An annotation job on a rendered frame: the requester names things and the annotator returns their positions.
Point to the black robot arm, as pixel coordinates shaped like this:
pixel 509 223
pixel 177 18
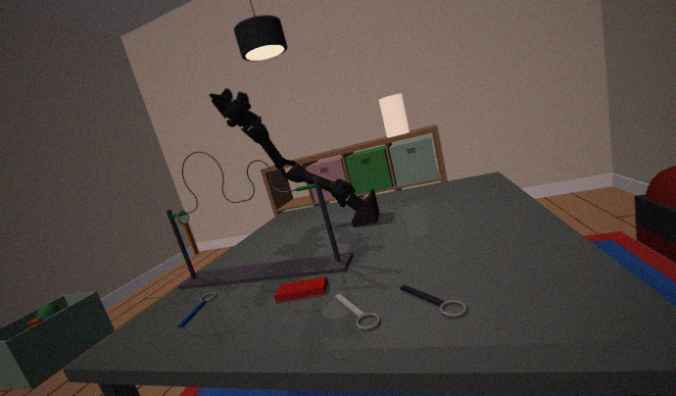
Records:
pixel 340 189

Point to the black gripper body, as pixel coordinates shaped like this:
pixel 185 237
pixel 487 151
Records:
pixel 235 115

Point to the blue stick with grey loop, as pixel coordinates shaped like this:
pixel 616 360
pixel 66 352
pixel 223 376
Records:
pixel 195 310

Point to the orange handle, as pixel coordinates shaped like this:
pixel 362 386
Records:
pixel 189 233

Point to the grey loop with black handle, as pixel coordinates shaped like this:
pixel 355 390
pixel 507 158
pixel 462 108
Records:
pixel 434 300

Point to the red rectangular block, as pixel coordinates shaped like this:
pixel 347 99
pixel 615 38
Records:
pixel 301 289

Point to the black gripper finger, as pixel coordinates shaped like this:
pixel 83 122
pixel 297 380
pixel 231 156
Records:
pixel 220 98
pixel 224 108

